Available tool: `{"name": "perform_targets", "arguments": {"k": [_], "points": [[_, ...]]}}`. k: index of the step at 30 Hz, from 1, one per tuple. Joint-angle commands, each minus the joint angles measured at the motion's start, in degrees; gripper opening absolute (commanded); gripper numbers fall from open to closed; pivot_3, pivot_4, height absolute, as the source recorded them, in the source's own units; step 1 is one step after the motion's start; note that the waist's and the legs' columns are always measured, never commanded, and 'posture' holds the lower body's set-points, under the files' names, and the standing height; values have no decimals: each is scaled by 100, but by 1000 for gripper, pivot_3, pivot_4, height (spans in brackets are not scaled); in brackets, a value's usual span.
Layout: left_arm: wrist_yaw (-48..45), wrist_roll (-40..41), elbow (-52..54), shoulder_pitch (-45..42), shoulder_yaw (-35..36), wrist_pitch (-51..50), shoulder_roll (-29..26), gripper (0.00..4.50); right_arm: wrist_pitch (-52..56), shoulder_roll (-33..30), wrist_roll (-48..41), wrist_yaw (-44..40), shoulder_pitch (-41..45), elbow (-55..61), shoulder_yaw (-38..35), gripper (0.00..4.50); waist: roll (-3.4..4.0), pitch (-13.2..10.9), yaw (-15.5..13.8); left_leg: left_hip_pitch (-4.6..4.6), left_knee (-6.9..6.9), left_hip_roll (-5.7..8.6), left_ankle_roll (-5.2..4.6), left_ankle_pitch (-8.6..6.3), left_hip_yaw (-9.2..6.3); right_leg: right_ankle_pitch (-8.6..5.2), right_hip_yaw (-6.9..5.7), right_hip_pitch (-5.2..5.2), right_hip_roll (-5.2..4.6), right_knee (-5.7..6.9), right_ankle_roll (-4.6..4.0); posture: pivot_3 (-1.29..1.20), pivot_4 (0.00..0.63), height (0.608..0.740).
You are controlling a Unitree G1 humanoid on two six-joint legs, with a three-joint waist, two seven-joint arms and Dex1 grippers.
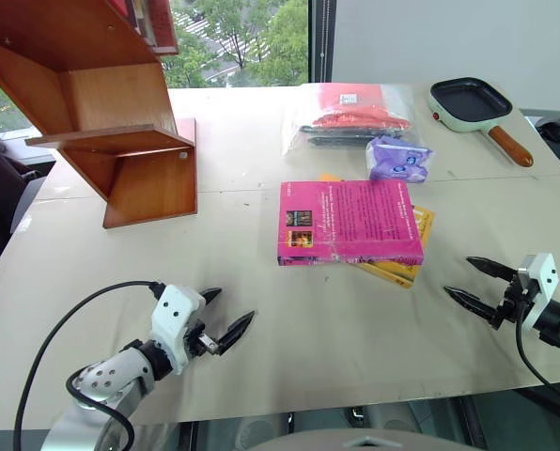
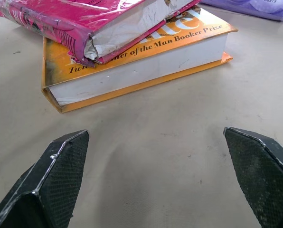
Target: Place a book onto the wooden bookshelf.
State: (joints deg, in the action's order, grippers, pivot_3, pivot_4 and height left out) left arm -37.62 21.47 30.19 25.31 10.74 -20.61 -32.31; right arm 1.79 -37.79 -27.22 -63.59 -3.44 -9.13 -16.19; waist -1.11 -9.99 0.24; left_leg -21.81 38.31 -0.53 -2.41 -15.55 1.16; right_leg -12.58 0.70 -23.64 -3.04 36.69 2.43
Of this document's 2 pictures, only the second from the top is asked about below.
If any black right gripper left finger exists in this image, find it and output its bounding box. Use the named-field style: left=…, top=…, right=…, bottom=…
left=0, top=129, right=90, bottom=228

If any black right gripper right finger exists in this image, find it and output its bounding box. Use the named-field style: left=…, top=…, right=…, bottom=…
left=223, top=126, right=283, bottom=228

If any orange hardcover book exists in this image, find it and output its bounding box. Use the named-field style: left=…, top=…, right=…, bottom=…
left=41, top=5, right=239, bottom=114

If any pink hardcover book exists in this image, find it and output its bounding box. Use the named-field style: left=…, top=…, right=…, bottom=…
left=0, top=0, right=202, bottom=68

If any purple book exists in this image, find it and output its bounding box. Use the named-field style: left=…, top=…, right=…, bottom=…
left=199, top=0, right=283, bottom=22

